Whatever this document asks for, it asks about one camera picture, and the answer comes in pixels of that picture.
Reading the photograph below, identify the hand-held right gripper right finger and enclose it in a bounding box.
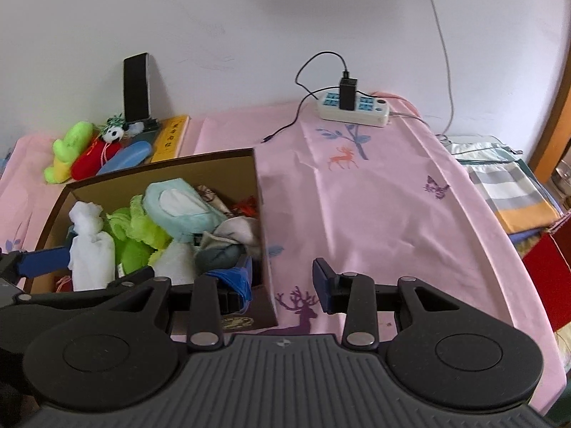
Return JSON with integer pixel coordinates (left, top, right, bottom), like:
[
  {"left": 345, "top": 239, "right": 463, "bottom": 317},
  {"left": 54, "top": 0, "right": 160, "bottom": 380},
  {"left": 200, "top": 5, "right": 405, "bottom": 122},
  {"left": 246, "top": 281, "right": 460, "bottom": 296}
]
[{"left": 312, "top": 258, "right": 460, "bottom": 349}]

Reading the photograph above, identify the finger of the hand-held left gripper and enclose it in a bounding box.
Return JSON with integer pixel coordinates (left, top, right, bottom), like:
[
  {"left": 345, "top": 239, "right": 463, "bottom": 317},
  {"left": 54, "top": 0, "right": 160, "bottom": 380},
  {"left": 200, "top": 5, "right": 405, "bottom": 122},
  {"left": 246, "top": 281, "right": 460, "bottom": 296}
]
[
  {"left": 17, "top": 276, "right": 172, "bottom": 322},
  {"left": 0, "top": 246, "right": 73, "bottom": 282}
]

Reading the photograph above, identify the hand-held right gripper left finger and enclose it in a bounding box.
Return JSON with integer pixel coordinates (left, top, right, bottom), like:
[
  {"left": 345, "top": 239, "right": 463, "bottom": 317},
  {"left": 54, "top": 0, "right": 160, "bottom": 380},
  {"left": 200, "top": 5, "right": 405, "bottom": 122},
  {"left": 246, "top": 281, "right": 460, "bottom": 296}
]
[{"left": 109, "top": 256, "right": 254, "bottom": 352}]

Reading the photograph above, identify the grey brown sock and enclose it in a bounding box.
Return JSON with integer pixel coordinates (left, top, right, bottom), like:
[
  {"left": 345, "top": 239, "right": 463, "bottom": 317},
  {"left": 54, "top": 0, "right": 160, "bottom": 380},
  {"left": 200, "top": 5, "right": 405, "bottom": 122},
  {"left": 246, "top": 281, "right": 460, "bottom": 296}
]
[{"left": 194, "top": 232, "right": 244, "bottom": 275}]

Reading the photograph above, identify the white fluffy towel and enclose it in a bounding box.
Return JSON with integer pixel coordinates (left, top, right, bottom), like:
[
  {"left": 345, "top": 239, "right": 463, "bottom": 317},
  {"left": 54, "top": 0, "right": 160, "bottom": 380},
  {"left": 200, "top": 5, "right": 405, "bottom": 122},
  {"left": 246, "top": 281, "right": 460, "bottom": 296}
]
[{"left": 154, "top": 241, "right": 197, "bottom": 286}]

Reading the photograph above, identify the white fuzzy cloth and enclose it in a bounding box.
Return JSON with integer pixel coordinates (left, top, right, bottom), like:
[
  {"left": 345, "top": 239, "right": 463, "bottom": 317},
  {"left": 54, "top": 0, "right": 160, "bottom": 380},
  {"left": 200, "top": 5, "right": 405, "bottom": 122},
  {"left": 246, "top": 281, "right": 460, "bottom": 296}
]
[{"left": 214, "top": 216, "right": 262, "bottom": 255}]

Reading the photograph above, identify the lime green fuzzy cloth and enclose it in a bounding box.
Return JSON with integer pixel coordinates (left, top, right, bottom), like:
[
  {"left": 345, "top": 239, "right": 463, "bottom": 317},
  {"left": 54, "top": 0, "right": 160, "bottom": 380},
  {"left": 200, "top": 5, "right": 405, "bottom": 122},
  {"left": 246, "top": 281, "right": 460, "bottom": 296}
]
[{"left": 105, "top": 194, "right": 170, "bottom": 250}]

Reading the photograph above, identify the mint green fuzzy sock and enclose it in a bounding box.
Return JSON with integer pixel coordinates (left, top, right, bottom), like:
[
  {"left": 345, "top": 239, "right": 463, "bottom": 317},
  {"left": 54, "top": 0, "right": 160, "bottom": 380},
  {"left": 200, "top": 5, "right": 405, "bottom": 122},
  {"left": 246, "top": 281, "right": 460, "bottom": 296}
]
[{"left": 143, "top": 178, "right": 228, "bottom": 244}]

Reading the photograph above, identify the brown cardboard box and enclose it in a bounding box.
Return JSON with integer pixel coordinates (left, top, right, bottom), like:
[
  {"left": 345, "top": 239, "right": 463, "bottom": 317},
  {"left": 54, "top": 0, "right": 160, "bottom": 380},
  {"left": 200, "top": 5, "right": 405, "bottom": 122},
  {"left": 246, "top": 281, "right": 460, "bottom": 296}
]
[{"left": 22, "top": 147, "right": 279, "bottom": 331}]

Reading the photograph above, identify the white plush toy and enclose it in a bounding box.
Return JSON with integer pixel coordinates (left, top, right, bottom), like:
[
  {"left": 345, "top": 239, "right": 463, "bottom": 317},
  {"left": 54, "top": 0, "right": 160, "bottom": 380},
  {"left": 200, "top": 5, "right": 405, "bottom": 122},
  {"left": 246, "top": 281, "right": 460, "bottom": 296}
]
[{"left": 68, "top": 200, "right": 117, "bottom": 291}]

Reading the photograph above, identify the pink printed bed sheet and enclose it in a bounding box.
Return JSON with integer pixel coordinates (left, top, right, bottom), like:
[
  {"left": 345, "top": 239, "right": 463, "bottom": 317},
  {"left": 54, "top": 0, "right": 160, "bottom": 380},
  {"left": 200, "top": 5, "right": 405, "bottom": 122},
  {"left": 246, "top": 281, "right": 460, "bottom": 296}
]
[{"left": 0, "top": 93, "right": 567, "bottom": 413}]

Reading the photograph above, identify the red plush toy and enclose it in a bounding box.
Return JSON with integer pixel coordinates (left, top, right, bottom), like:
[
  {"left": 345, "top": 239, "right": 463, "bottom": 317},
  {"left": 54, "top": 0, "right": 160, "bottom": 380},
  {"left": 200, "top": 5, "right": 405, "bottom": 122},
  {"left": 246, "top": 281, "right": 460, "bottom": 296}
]
[{"left": 71, "top": 138, "right": 123, "bottom": 180}]

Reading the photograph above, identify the green and yellow plush toy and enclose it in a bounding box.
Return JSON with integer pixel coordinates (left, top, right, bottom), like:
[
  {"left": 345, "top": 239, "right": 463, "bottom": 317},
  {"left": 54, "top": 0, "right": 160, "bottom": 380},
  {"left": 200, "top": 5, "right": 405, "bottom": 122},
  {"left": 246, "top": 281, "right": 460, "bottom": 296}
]
[{"left": 44, "top": 121, "right": 94, "bottom": 184}]

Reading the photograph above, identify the blue oval case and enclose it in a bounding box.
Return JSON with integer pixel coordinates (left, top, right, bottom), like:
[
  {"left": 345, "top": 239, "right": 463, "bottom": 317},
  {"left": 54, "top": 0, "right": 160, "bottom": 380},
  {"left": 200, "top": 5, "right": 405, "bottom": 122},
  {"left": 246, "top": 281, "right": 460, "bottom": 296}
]
[{"left": 96, "top": 141, "right": 153, "bottom": 175}]

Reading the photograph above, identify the small panda toy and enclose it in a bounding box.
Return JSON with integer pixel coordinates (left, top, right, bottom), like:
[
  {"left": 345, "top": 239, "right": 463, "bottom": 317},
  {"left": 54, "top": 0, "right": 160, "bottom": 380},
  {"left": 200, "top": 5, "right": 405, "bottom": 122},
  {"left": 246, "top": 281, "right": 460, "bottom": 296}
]
[{"left": 99, "top": 113, "right": 143, "bottom": 144}]

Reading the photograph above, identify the yellow book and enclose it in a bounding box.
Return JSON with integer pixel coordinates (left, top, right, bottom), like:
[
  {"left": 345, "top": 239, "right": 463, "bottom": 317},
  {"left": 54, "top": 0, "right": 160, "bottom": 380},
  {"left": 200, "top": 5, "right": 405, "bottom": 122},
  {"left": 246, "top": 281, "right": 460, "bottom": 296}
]
[{"left": 151, "top": 116, "right": 190, "bottom": 163}]

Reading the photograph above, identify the dark phone stand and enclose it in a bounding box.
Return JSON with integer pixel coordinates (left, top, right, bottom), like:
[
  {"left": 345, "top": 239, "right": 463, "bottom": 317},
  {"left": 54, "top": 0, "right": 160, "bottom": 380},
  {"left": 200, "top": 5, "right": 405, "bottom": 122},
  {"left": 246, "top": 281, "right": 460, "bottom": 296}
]
[{"left": 127, "top": 118, "right": 160, "bottom": 133}]

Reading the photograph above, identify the white power strip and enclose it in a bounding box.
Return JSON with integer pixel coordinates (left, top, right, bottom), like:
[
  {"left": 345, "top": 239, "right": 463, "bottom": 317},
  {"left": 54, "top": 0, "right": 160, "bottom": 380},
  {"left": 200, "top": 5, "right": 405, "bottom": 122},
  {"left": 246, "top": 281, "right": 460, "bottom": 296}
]
[{"left": 317, "top": 90, "right": 393, "bottom": 128}]

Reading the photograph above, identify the black phone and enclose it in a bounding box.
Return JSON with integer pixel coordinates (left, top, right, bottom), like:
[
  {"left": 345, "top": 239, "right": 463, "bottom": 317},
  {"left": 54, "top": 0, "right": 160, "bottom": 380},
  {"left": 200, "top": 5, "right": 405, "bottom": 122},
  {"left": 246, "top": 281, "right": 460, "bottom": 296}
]
[{"left": 123, "top": 52, "right": 152, "bottom": 122}]

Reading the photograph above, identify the black charger adapter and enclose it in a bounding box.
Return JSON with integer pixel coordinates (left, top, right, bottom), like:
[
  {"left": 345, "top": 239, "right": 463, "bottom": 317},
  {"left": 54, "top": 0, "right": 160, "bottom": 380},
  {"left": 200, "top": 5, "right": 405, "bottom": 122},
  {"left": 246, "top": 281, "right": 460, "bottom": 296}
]
[{"left": 339, "top": 71, "right": 358, "bottom": 111}]

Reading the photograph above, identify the purple folded cloth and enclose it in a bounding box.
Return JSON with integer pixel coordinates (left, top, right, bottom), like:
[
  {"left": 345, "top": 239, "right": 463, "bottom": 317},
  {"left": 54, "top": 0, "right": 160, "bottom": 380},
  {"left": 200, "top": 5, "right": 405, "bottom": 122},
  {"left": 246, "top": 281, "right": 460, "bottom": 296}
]
[{"left": 509, "top": 229, "right": 547, "bottom": 255}]

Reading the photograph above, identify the striped folded cloth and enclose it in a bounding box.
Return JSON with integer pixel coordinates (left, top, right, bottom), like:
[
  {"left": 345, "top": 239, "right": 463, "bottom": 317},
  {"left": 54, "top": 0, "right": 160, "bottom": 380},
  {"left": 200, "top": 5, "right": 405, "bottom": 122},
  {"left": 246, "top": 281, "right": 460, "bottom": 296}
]
[{"left": 468, "top": 160, "right": 560, "bottom": 235}]

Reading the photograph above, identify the light green folded cloth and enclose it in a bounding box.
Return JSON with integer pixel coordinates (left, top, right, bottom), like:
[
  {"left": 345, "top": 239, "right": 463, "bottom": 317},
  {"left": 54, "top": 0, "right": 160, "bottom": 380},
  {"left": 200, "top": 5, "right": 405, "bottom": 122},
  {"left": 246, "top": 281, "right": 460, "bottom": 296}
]
[{"left": 446, "top": 136, "right": 531, "bottom": 170}]

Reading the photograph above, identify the red box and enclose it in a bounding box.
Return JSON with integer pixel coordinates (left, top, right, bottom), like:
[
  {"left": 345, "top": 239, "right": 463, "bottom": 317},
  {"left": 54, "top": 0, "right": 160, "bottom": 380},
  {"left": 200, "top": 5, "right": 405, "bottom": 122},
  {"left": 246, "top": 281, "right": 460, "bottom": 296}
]
[{"left": 522, "top": 216, "right": 571, "bottom": 328}]

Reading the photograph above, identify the metal bowl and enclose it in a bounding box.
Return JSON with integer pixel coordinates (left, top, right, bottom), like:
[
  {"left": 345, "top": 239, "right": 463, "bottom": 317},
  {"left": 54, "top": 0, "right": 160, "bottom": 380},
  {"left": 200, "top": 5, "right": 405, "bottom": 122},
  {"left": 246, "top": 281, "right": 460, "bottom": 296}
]
[{"left": 553, "top": 165, "right": 571, "bottom": 197}]

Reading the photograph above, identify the black charging cable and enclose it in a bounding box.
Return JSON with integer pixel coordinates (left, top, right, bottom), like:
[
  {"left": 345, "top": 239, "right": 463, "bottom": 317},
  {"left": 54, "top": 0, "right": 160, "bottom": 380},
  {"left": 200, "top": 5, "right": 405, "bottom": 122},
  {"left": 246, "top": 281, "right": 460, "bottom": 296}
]
[{"left": 262, "top": 51, "right": 353, "bottom": 144}]

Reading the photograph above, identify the wooden door frame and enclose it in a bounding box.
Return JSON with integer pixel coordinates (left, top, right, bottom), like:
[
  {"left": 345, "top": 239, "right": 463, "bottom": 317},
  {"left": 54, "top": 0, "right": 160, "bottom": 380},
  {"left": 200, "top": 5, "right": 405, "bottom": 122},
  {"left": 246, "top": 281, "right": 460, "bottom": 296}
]
[{"left": 529, "top": 85, "right": 571, "bottom": 183}]

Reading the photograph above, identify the grey power cable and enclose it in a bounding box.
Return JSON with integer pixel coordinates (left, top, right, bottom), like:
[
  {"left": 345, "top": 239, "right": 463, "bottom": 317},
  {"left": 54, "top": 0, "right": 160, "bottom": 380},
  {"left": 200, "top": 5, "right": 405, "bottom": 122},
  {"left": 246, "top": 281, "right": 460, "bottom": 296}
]
[{"left": 388, "top": 0, "right": 456, "bottom": 137}]

